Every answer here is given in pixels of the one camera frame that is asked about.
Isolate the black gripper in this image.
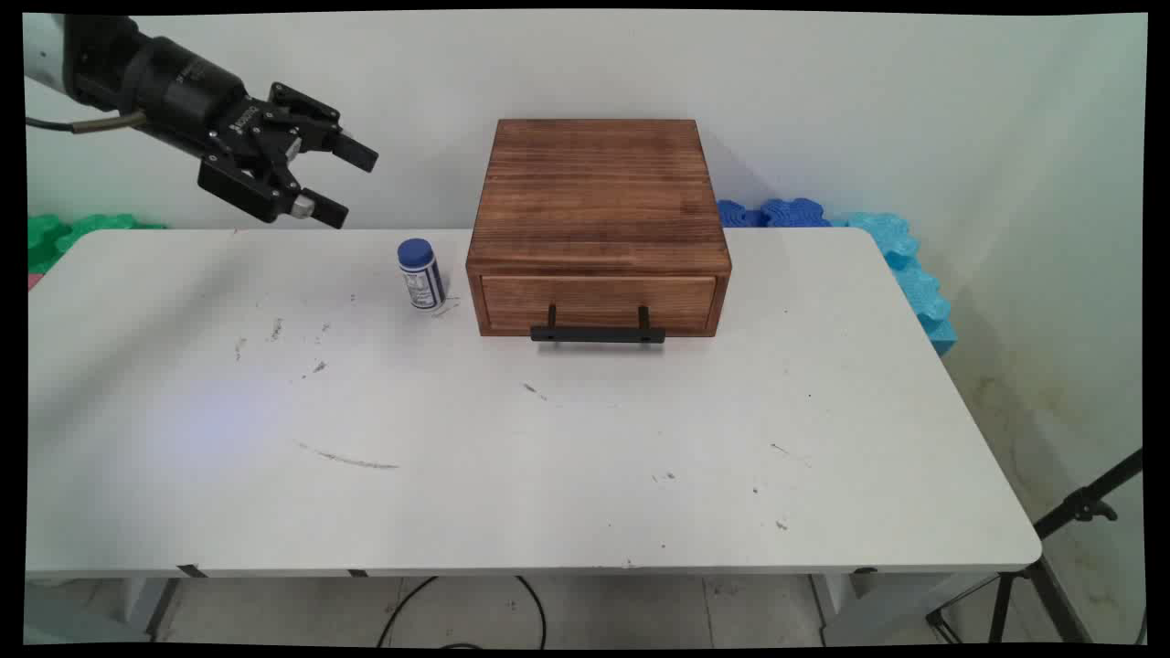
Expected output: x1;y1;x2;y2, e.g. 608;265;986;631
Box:
69;16;379;230

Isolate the wooden drawer with black handle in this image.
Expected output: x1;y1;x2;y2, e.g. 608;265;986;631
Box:
480;274;719;346

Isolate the blue capped white bottle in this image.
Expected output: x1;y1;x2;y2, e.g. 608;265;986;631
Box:
397;239;448;311

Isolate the green foam mat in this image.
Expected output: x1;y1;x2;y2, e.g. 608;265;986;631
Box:
27;214;167;275

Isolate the brown wooden drawer cabinet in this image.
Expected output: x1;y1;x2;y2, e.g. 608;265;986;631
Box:
465;119;733;339

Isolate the grey table leg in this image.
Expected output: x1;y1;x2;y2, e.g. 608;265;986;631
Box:
809;573;880;646
119;576;186;642

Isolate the dark blue foam mat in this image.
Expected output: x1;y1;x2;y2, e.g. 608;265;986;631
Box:
716;197;833;229

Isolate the light blue foam mat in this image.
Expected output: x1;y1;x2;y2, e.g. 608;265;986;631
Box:
827;212;958;357

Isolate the black tripod stand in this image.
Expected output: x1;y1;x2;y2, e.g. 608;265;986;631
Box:
925;448;1143;645

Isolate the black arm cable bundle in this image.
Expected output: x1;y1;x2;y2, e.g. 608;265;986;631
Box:
26;111;149;135

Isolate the black floor cable loop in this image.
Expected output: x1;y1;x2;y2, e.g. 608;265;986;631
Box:
377;576;548;650

